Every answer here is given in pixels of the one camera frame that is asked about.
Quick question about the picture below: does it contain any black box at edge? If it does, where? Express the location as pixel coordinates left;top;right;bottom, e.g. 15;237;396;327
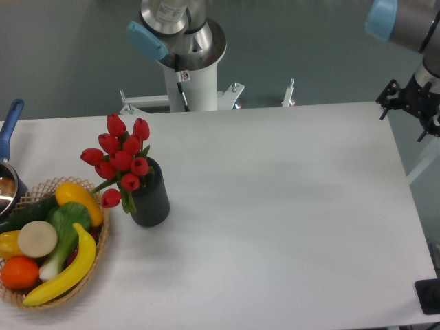
415;278;439;315

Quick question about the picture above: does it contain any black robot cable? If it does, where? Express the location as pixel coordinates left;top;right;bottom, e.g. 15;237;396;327
173;54;191;112

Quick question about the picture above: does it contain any beige round radish slice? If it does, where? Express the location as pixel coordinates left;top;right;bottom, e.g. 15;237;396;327
17;221;58;258

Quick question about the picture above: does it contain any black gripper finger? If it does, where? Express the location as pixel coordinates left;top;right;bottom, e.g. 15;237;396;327
417;115;439;142
375;79;402;120

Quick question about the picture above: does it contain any orange fruit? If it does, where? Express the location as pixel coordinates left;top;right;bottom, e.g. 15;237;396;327
1;256;39;289

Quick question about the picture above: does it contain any table clamp screw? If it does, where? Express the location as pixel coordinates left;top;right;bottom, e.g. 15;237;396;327
281;78;296;107

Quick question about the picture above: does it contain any white clamp bracket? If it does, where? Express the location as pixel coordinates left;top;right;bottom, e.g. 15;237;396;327
119;82;245;115

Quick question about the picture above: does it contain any dark grey ribbed vase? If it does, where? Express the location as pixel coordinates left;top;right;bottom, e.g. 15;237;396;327
118;157;170;228

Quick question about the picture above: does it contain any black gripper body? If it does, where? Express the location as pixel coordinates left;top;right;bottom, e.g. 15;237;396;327
399;79;439;127

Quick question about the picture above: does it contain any white frame bar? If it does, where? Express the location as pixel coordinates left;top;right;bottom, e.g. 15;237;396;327
406;139;439;186

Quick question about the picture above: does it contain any yellow bell pepper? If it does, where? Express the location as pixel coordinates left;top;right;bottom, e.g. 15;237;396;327
0;230;24;260

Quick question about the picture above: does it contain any blue handled pot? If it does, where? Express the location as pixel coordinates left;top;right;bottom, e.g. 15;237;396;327
1;99;28;221

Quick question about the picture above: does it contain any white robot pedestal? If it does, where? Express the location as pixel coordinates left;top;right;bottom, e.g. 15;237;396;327
159;18;227;113

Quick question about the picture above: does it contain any yellow banana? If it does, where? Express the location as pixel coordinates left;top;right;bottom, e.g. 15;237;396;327
23;223;96;307

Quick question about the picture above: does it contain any green cucumber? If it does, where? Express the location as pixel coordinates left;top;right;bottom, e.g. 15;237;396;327
1;195;58;234

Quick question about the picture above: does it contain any red tulip bouquet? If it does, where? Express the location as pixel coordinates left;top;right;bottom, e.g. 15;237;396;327
80;113;154;213

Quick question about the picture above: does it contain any green bok choy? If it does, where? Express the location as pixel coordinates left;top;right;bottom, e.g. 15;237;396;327
39;202;91;282

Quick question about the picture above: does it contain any woven wicker basket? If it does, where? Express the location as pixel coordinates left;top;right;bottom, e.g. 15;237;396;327
1;177;109;311

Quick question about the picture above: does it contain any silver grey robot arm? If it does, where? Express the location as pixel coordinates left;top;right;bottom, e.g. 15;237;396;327
126;1;439;140

